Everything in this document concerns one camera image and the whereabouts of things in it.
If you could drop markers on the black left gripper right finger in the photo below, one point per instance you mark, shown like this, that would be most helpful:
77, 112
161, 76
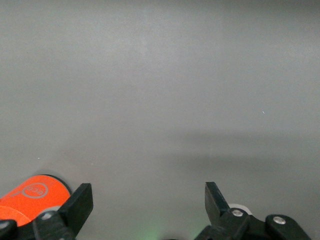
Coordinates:
216, 207

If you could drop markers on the orange drink can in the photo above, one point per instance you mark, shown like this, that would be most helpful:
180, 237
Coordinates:
30, 200

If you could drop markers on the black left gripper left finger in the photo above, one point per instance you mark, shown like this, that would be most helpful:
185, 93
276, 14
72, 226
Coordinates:
75, 207

